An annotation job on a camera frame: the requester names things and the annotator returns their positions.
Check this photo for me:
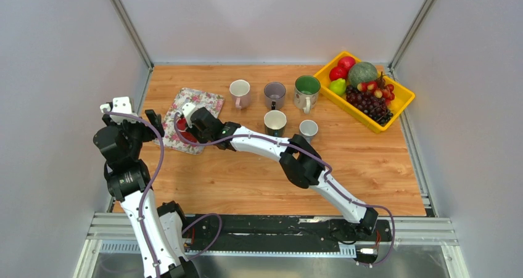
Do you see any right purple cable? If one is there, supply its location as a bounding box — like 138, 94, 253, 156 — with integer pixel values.
173, 112, 397, 268

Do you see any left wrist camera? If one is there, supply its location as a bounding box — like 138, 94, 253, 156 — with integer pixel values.
99, 97, 137, 125

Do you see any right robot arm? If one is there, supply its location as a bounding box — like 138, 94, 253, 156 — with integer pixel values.
182, 103, 378, 240

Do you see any mauve mug black handle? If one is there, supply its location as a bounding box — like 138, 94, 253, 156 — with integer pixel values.
263, 82, 286, 110

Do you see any green pear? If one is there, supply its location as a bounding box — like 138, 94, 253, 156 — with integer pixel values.
329, 78, 347, 96

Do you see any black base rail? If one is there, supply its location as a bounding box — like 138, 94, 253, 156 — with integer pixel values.
183, 215, 392, 253

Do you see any red mug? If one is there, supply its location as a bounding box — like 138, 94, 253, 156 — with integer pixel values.
176, 117, 197, 142

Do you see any grey blue mug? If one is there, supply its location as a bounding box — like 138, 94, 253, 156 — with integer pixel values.
299, 120, 319, 144

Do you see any red apple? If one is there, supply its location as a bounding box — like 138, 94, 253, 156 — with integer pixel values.
329, 66, 348, 81
337, 56, 356, 72

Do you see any yellow plastic bin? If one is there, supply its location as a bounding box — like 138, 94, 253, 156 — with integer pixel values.
313, 51, 416, 133

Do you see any red apple lower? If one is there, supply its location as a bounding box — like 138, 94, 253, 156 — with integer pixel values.
329, 66, 348, 81

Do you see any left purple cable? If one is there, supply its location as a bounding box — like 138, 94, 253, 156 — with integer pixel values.
104, 109, 223, 278

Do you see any dark green mug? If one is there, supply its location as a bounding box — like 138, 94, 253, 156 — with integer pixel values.
263, 110, 287, 137

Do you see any dark purple grape bunch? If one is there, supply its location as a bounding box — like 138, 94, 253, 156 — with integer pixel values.
345, 85, 393, 126

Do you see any cream floral mug green inside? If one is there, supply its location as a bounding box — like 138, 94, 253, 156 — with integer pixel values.
293, 75, 321, 114

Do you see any red apple upper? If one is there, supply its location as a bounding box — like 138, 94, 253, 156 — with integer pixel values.
337, 56, 356, 72

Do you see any pink faceted mug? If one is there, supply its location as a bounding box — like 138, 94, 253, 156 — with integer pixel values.
229, 80, 251, 110

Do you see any red cherry cluster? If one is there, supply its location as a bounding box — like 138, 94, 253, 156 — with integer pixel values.
356, 79, 395, 101

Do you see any floral serving tray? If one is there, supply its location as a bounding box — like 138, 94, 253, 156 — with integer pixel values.
162, 88, 225, 155

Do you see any purple cable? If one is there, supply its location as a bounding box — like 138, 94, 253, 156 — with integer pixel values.
173, 112, 397, 268
104, 109, 223, 278

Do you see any left arm base link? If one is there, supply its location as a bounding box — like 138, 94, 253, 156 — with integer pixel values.
157, 201, 188, 258

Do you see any green melon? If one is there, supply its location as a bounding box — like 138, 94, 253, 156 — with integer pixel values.
348, 62, 378, 87

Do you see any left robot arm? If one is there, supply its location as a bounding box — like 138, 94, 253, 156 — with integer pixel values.
93, 106, 199, 277

